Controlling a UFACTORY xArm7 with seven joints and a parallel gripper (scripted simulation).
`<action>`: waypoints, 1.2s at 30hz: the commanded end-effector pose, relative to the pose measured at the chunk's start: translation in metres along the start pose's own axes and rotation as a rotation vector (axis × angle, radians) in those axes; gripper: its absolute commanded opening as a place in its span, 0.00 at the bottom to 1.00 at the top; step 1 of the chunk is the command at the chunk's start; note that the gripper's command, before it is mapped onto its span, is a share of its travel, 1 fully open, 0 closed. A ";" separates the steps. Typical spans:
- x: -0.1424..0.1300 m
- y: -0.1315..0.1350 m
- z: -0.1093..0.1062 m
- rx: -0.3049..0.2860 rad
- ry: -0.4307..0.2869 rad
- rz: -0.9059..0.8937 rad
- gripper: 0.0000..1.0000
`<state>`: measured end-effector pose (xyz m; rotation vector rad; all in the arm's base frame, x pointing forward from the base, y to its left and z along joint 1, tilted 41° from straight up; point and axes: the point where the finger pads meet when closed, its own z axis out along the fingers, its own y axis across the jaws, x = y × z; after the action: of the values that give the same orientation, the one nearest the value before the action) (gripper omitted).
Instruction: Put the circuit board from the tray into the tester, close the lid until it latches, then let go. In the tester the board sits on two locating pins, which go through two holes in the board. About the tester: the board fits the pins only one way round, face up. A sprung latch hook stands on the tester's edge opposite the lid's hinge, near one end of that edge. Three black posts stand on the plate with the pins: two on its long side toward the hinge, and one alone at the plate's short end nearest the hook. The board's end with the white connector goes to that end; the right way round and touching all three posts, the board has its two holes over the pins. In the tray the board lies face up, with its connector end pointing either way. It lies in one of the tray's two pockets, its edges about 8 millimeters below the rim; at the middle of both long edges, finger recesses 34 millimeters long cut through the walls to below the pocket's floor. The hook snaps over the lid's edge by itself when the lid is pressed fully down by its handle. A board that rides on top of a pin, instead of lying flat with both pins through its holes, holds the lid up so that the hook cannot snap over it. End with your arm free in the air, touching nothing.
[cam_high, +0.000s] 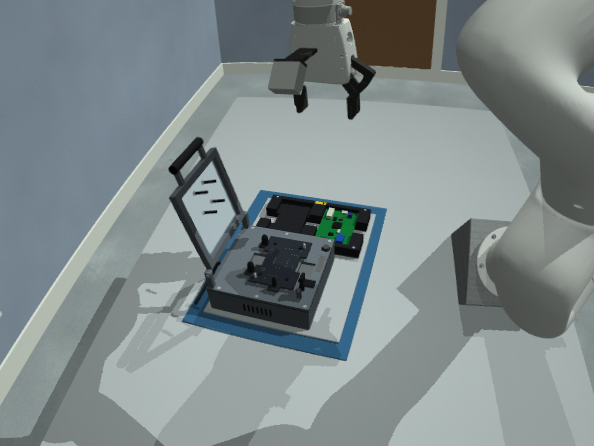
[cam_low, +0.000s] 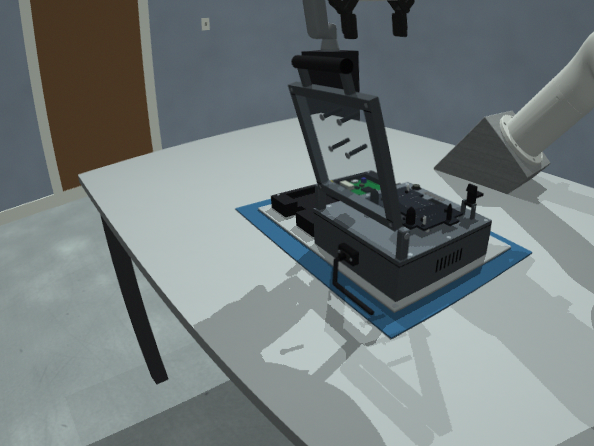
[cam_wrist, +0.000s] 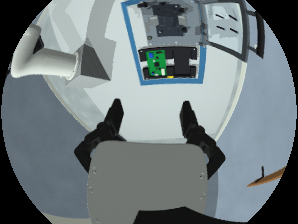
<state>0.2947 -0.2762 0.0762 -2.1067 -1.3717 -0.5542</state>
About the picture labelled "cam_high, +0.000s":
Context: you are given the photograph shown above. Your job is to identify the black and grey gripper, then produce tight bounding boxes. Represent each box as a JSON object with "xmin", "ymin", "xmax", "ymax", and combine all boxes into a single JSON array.
[{"xmin": 290, "ymin": 17, "xmax": 376, "ymax": 120}]

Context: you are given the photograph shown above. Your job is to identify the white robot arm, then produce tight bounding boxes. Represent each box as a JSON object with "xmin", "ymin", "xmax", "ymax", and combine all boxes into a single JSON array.
[{"xmin": 456, "ymin": 0, "xmax": 594, "ymax": 339}]

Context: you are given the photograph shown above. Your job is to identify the green circuit board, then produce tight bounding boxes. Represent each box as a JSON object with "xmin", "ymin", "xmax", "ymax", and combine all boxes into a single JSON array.
[{"xmin": 315, "ymin": 208, "xmax": 358, "ymax": 245}]

